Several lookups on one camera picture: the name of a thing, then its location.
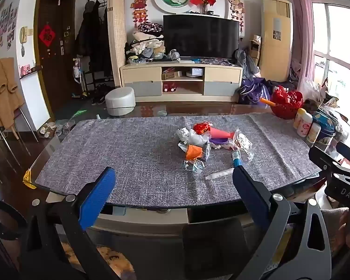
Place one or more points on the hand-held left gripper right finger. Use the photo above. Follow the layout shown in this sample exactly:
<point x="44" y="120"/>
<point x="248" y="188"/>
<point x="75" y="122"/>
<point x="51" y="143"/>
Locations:
<point x="249" y="192"/>

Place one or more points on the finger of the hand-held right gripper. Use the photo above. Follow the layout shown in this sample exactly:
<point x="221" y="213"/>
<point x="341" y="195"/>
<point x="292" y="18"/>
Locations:
<point x="323" y="157"/>
<point x="348" y="151"/>

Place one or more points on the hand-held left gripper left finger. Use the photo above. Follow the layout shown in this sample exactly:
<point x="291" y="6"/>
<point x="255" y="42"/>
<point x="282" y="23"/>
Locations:
<point x="97" y="198"/>

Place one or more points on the purple plastic bowl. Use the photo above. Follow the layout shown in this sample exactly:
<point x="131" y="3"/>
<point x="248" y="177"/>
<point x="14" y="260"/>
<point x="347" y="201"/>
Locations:
<point x="217" y="143"/>

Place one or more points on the clear blister pack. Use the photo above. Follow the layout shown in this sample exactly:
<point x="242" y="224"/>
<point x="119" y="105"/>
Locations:
<point x="194" y="166"/>

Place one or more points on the blue round tin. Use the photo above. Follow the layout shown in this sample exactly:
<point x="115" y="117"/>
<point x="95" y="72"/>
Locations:
<point x="325" y="131"/>

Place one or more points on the small white bottle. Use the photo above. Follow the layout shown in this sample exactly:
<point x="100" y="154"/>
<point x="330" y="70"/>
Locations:
<point x="313" y="132"/>

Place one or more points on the white tube wrapper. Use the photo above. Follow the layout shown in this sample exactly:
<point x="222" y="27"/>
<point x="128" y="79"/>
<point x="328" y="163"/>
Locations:
<point x="218" y="175"/>

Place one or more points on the white printed lotion bottle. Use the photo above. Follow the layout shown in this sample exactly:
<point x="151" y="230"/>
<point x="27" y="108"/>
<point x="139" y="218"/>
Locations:
<point x="304" y="125"/>

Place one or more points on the blue-tipped plastic tube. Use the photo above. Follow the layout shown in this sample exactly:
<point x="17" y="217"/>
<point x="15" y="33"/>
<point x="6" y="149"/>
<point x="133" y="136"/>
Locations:
<point x="236" y="156"/>

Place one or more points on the yellow-capped lotion bottle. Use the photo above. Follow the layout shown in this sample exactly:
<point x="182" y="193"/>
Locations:
<point x="299" y="118"/>

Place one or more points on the grey woven table mat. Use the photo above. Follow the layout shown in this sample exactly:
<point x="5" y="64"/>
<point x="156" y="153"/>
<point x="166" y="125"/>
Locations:
<point x="119" y="157"/>

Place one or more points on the clear plastic wrapper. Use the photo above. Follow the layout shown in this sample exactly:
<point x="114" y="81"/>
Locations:
<point x="242" y="143"/>

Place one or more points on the clear plastic bags pile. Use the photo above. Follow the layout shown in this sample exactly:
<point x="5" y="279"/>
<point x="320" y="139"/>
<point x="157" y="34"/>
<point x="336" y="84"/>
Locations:
<point x="318" y="93"/>

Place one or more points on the black chair back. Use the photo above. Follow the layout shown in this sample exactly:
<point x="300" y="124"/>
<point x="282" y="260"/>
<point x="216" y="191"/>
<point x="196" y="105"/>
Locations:
<point x="215" y="248"/>

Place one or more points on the pink plastic horn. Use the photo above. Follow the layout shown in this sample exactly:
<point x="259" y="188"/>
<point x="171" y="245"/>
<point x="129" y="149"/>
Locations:
<point x="220" y="134"/>

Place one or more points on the red plastic basket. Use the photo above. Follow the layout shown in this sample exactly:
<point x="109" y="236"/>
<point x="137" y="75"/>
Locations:
<point x="287" y="102"/>

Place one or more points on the orange wrapper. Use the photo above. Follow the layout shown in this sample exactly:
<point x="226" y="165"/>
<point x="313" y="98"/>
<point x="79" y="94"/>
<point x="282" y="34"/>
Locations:
<point x="194" y="152"/>

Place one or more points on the yellow corner guard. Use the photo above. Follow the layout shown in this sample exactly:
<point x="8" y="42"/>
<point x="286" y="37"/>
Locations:
<point x="29" y="179"/>

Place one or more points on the red foil wrapper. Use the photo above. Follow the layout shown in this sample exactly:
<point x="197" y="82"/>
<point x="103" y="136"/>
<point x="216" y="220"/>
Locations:
<point x="200" y="127"/>

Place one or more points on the white plastic bag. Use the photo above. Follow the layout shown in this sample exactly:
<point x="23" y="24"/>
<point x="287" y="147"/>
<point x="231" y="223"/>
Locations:
<point x="189" y="136"/>

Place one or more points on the pile of slippers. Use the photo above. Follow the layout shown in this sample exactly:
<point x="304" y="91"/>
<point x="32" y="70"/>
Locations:
<point x="51" y="128"/>

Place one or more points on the purple bag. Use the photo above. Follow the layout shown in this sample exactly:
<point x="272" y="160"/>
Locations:
<point x="255" y="92"/>

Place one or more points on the white round stool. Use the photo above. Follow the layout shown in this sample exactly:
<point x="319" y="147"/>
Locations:
<point x="121" y="100"/>

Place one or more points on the window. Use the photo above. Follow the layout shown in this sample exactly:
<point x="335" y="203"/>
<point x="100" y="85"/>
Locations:
<point x="335" y="49"/>

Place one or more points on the black shoes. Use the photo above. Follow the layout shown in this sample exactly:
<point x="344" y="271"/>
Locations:
<point x="100" y="94"/>

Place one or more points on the metal chair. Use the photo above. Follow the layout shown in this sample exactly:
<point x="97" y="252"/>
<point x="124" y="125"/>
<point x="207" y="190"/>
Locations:
<point x="5" y="140"/>

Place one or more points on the white board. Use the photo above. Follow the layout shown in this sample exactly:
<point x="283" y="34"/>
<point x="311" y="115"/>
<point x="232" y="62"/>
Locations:
<point x="36" y="99"/>

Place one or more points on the beige standing air conditioner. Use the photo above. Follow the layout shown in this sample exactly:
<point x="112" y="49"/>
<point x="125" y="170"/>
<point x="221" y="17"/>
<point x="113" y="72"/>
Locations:
<point x="275" y="49"/>

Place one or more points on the grey jacket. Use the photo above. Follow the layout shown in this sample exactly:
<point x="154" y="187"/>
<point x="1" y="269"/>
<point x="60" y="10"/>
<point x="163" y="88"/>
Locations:
<point x="245" y="61"/>

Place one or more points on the pink curtain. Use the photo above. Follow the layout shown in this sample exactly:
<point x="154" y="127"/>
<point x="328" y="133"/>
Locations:
<point x="302" y="29"/>

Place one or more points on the cardboard box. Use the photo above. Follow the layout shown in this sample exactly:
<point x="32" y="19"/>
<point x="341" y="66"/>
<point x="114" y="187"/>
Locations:
<point x="255" y="46"/>

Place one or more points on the beige television cabinet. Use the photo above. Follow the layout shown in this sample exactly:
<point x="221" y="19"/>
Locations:
<point x="143" y="75"/>

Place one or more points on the white round device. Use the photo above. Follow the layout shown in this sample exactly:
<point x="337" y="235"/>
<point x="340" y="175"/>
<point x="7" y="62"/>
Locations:
<point x="197" y="72"/>

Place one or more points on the brown wooden door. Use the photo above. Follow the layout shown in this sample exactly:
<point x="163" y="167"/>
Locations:
<point x="55" y="64"/>

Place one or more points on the flat box on shelf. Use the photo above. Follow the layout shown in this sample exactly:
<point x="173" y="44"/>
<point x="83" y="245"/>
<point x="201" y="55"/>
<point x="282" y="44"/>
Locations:
<point x="170" y="75"/>

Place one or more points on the brown coat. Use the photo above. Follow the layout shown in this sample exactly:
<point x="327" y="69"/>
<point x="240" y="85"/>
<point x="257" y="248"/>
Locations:
<point x="3" y="90"/>

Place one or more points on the pink toy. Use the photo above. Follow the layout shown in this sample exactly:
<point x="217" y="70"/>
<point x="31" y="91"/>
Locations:
<point x="25" y="69"/>

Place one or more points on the pile of clothes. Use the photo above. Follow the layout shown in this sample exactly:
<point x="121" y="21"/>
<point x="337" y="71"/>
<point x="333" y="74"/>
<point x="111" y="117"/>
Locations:
<point x="145" y="46"/>

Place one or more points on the dark hanging coats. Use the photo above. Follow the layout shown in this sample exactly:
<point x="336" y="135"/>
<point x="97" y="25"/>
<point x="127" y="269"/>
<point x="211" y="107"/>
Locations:
<point x="90" y="38"/>

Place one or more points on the black television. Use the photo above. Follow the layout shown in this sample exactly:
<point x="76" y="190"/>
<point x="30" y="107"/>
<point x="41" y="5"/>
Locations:
<point x="201" y="36"/>

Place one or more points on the beige folding screen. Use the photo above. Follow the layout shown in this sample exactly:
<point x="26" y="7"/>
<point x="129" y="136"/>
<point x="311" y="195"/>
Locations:
<point x="116" y="35"/>

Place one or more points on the red diamond door decoration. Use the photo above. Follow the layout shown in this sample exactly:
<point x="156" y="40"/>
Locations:
<point x="46" y="36"/>

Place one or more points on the pink hanging ornament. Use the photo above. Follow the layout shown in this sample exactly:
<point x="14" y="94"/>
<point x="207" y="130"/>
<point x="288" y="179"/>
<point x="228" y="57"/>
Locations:
<point x="236" y="8"/>

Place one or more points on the red fish hanging ornament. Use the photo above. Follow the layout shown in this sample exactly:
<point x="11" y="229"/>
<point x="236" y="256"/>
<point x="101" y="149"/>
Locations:
<point x="140" y="5"/>

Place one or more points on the wall intercom phone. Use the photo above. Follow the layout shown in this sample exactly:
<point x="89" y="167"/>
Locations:
<point x="24" y="32"/>

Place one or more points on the wall photo collage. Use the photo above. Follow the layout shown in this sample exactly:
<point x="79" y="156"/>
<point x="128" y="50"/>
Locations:
<point x="1" y="29"/>

